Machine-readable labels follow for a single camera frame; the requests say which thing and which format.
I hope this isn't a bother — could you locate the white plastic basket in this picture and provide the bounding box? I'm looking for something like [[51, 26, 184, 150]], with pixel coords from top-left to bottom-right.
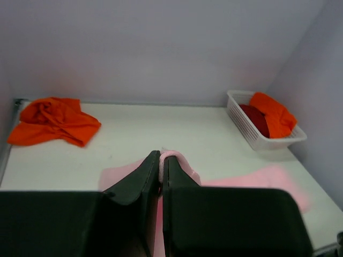
[[226, 90, 307, 151]]

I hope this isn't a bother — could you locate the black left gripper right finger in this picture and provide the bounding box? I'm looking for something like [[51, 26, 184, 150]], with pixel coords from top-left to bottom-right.
[[161, 155, 314, 257]]

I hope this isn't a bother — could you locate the orange t shirt on table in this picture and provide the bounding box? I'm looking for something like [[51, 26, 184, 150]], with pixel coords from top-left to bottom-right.
[[7, 97, 101, 147]]

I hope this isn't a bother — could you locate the orange t shirt in basket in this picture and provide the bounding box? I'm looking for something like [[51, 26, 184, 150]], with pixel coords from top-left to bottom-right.
[[249, 92, 297, 139]]

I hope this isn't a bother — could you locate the pink t shirt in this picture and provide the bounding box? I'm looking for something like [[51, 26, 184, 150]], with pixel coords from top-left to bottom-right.
[[99, 149, 313, 257]]

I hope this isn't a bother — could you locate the dark red t shirt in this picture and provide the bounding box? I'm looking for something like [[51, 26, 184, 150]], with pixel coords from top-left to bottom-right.
[[240, 104, 270, 138]]

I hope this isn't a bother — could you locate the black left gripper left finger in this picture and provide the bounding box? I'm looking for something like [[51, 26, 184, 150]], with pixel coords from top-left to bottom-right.
[[1, 150, 160, 256]]

